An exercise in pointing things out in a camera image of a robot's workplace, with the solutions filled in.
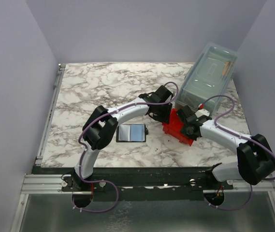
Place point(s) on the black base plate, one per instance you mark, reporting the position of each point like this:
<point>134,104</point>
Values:
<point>184,176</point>

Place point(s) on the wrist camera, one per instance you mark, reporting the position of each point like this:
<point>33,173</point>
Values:
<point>184,112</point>
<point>162,94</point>

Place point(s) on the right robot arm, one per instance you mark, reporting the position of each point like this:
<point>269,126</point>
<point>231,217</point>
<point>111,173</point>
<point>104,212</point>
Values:
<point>255,160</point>

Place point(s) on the aluminium mounting rail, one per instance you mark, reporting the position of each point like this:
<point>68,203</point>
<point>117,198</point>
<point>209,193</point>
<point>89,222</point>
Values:
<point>53,184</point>

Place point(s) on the clear plastic storage box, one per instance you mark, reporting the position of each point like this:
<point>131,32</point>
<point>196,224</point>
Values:
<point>209,76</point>

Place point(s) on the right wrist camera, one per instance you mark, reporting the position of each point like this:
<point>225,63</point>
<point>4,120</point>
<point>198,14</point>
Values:
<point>184,112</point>

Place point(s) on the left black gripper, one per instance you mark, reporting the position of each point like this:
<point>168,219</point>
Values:
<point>163,118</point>

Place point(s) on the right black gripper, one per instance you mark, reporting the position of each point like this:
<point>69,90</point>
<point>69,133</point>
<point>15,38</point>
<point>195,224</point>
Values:
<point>183,131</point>

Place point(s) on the red plastic bin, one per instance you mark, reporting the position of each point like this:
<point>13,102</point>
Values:
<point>173,128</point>

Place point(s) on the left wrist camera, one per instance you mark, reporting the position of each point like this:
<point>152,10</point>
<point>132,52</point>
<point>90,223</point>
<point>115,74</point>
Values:
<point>162,94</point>

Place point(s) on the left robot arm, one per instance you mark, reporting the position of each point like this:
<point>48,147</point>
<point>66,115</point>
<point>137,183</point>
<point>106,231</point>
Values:
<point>100,127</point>

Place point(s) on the black leather card holder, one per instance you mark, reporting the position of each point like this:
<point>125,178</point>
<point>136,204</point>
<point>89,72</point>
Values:
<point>131,133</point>

